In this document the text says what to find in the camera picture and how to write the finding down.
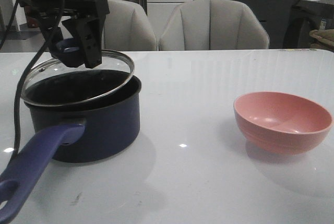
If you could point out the right grey upholstered chair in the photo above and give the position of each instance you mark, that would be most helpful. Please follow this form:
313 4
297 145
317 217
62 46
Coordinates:
213 25

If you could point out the grey upholstered chair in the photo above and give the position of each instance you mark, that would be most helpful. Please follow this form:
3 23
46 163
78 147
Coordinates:
127 28
213 25

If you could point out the glass pot lid purple knob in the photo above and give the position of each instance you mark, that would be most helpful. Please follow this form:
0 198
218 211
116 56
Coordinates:
62 82

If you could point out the beige cushion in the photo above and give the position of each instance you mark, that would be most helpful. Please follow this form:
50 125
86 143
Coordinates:
322 39

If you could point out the dark blue saucepan purple handle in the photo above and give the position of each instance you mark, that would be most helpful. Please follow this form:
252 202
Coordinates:
75 134

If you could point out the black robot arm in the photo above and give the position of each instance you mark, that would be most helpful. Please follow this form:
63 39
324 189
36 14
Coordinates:
67 53

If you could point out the pink bowl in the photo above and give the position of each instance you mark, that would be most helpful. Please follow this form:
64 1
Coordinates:
280 122

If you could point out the left grey upholstered chair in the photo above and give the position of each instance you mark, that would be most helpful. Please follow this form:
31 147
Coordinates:
127 28

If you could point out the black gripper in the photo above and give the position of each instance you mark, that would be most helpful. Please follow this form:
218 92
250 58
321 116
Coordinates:
86 26

